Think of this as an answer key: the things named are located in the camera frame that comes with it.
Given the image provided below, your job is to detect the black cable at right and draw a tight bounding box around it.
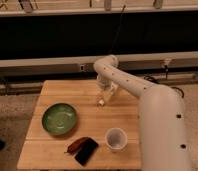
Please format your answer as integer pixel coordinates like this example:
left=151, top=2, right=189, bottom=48
left=143, top=75, right=186, bottom=98

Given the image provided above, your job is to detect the green ceramic bowl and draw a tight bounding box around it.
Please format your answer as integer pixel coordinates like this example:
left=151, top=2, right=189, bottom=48
left=41, top=103, right=78, bottom=136

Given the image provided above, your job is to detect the wooden table board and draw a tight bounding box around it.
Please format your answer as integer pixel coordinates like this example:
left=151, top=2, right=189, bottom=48
left=17, top=80, right=141, bottom=171

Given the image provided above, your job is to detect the black rectangular block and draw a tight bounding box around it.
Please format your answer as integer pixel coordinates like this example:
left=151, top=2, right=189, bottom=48
left=75, top=139, right=98, bottom=166

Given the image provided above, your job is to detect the black hanging cable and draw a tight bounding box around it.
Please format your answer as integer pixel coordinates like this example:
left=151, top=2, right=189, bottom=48
left=108, top=3, right=127, bottom=56

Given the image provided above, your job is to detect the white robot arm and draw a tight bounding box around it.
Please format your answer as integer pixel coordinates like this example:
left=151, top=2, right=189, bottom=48
left=93, top=55, right=192, bottom=171

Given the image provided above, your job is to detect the white plastic cup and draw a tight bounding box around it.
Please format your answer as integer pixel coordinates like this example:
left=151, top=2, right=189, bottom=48
left=105, top=128, right=128, bottom=152

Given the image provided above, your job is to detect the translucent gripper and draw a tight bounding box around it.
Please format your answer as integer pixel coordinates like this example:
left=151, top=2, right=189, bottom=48
left=99, top=83, right=118, bottom=102

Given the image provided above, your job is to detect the clear plastic bottle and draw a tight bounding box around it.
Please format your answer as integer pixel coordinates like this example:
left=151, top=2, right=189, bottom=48
left=98, top=88, right=114, bottom=106

